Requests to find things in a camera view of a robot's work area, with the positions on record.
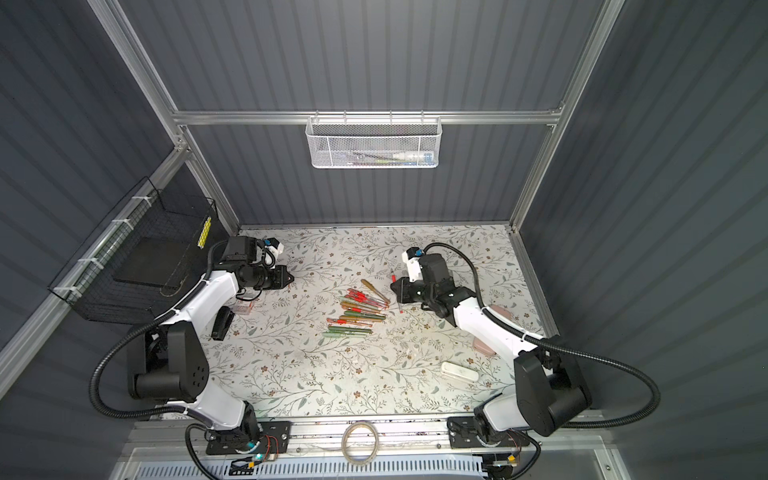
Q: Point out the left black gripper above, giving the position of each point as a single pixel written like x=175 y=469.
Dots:
x=279 y=278

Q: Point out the paper clip box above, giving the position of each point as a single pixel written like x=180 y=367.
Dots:
x=242 y=309

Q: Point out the roll of clear tape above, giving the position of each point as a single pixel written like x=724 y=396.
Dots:
x=360 y=443

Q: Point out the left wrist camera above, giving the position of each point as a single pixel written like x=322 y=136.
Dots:
x=272 y=245

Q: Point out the pink pencil case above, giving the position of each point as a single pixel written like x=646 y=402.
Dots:
x=494 y=336

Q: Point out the white rectangular eraser box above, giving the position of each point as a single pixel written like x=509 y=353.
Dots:
x=458 y=372

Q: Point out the black wire basket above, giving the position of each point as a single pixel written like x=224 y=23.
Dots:
x=148 y=257

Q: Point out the white wire mesh basket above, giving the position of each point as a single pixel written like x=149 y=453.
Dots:
x=369 y=145

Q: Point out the floral table mat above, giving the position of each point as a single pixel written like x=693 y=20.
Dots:
x=292 y=352

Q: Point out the gold marker in pile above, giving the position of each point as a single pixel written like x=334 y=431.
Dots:
x=362 y=309

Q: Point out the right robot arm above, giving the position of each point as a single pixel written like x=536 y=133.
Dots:
x=550 y=390

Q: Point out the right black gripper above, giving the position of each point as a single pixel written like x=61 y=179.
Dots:
x=405 y=290

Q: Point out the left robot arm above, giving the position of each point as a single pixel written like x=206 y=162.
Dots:
x=166 y=360

